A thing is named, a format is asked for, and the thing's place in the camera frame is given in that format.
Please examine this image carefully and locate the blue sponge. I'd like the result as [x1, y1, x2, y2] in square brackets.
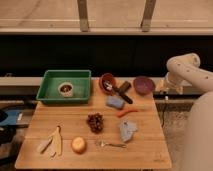
[106, 96, 124, 109]

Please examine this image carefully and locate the green plastic tray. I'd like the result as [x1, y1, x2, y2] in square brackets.
[36, 70, 91, 104]

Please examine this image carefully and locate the purple bowl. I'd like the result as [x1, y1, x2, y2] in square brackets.
[133, 76, 155, 95]

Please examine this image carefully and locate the red-brown bowl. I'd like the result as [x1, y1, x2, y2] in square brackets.
[99, 73, 116, 95]

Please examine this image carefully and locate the small white cup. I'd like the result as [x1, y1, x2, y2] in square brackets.
[58, 82, 73, 97]

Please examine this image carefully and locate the orange carrot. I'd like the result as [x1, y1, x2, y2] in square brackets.
[116, 109, 138, 118]

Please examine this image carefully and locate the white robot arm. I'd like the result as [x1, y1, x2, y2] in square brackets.
[156, 53, 213, 171]

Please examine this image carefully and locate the blue object at left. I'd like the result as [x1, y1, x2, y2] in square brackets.
[0, 109, 22, 126]

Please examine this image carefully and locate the black brush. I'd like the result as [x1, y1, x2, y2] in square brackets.
[104, 81, 133, 104]

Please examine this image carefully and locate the bunch of dark grapes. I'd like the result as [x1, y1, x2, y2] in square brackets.
[87, 113, 103, 134]

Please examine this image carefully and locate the yellow round fruit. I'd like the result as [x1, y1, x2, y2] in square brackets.
[71, 137, 87, 154]

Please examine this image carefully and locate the grey crumpled cloth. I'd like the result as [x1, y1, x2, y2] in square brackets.
[119, 120, 138, 142]

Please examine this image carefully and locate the metal fork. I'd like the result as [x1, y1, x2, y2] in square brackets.
[96, 141, 126, 148]

